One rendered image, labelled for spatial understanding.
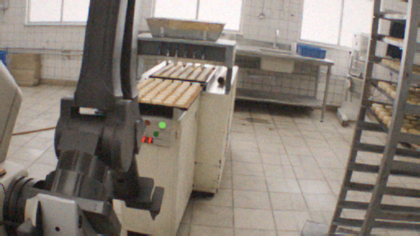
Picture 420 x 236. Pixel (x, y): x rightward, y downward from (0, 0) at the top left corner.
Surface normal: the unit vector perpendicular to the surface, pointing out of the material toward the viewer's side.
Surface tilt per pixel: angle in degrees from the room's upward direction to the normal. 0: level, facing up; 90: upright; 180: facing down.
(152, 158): 90
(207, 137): 90
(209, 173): 90
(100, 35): 79
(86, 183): 48
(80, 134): 37
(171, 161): 90
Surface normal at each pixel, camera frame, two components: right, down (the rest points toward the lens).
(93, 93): -0.03, 0.10
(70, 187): 0.25, -0.56
